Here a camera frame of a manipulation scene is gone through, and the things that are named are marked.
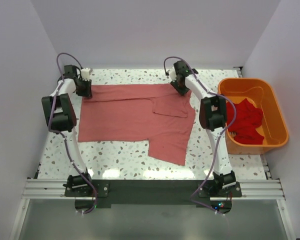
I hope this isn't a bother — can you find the orange plastic bin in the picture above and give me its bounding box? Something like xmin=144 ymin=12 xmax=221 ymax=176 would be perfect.
xmin=218 ymin=78 xmax=289 ymax=155

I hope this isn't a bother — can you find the pink t shirt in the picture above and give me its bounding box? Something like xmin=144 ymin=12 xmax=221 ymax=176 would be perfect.
xmin=78 ymin=83 xmax=196 ymax=166

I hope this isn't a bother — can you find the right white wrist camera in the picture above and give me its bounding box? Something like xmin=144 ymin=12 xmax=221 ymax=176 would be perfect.
xmin=165 ymin=68 xmax=177 ymax=81

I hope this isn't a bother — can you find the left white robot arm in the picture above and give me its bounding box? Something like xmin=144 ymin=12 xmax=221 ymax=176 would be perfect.
xmin=41 ymin=65 xmax=93 ymax=197

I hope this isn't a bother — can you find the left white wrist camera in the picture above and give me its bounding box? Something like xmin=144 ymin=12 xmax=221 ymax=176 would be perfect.
xmin=80 ymin=67 xmax=93 ymax=81

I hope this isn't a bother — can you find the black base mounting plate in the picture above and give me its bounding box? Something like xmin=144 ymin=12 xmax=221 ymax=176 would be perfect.
xmin=63 ymin=177 xmax=243 ymax=213

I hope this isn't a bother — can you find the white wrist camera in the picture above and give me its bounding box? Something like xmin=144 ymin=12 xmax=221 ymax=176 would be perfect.
xmin=80 ymin=67 xmax=93 ymax=81
xmin=165 ymin=68 xmax=177 ymax=81

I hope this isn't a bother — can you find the aluminium rail frame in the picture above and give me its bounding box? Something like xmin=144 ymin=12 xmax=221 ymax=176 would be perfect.
xmin=8 ymin=65 xmax=298 ymax=240

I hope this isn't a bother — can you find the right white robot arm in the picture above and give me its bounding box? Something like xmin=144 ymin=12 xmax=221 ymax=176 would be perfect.
xmin=167 ymin=60 xmax=237 ymax=196

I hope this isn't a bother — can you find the red t shirt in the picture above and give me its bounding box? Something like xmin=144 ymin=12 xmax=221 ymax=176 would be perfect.
xmin=228 ymin=98 xmax=265 ymax=145

